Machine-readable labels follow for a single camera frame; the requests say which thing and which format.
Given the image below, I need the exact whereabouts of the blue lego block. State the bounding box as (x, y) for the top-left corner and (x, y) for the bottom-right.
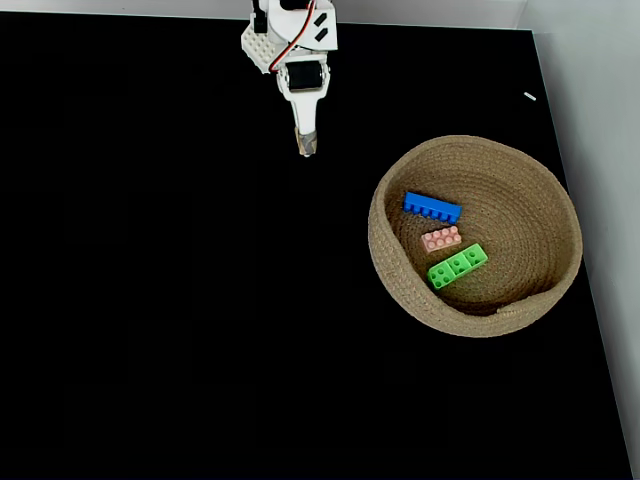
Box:
(402, 191), (463, 225)

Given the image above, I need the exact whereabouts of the pink lego block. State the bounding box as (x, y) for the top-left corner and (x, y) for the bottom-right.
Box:
(420, 225), (463, 254)

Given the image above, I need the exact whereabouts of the green lego block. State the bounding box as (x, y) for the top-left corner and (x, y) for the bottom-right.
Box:
(427, 243), (489, 291)

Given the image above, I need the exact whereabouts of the red white servo cable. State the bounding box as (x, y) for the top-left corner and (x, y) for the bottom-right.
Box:
(269, 0), (318, 75)

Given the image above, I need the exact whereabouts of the woven rope basket tray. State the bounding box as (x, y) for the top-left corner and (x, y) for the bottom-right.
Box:
(367, 134), (584, 339)

